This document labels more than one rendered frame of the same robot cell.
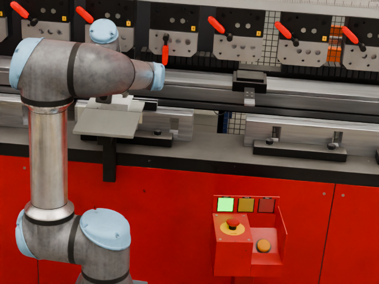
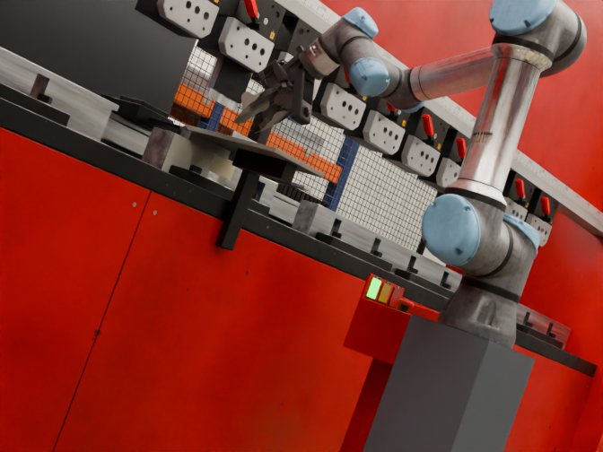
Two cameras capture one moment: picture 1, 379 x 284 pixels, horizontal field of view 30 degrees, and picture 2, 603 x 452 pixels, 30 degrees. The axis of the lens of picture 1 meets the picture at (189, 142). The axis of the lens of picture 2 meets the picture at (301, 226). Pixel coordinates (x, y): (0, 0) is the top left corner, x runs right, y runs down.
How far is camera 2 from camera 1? 2.47 m
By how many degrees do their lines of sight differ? 60
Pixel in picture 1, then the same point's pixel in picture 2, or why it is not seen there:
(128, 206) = (222, 294)
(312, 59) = (390, 143)
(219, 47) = (333, 100)
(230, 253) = not seen: hidden behind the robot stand
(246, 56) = (349, 120)
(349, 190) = not seen: hidden behind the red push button
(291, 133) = (346, 231)
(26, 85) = (545, 30)
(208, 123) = not seen: outside the picture
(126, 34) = (266, 48)
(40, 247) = (489, 240)
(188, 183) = (290, 269)
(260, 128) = (326, 219)
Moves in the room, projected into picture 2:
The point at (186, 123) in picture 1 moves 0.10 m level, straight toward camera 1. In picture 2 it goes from (270, 193) to (302, 203)
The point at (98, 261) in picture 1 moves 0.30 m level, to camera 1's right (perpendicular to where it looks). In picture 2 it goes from (525, 267) to (579, 299)
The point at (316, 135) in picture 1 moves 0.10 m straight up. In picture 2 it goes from (362, 239) to (375, 204)
